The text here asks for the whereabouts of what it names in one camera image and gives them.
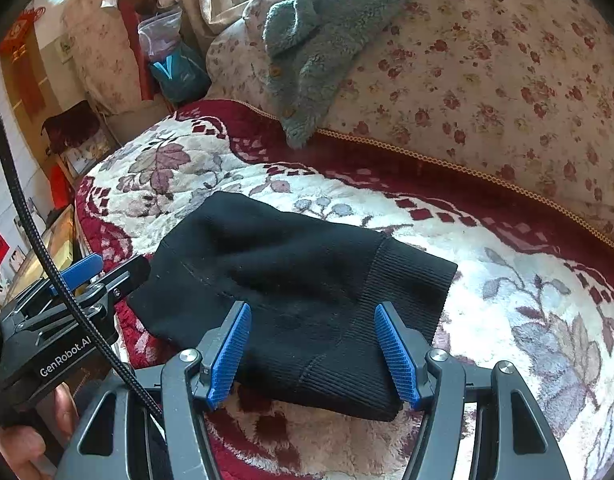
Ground black braided cable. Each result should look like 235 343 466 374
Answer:
0 96 164 418

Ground red and white plush blanket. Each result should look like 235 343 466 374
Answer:
74 99 614 480

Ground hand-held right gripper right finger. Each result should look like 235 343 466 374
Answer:
373 302 572 480

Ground grey fleece garment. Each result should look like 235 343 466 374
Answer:
263 0 440 150

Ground black pants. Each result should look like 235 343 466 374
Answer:
127 191 459 422

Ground beige floral quilt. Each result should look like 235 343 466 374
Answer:
205 0 614 253

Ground person's left hand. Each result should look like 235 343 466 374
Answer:
0 384 81 480

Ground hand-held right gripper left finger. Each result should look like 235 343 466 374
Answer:
54 301 253 480

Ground red hanging cloth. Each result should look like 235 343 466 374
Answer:
118 0 155 102

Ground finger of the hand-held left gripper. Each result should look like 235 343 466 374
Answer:
47 253 104 296
86 255 152 307

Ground red wall decoration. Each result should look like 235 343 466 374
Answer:
0 7 48 116

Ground dark red cloth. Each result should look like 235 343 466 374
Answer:
41 100 102 156

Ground teal bag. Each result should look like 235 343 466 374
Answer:
148 42 212 103

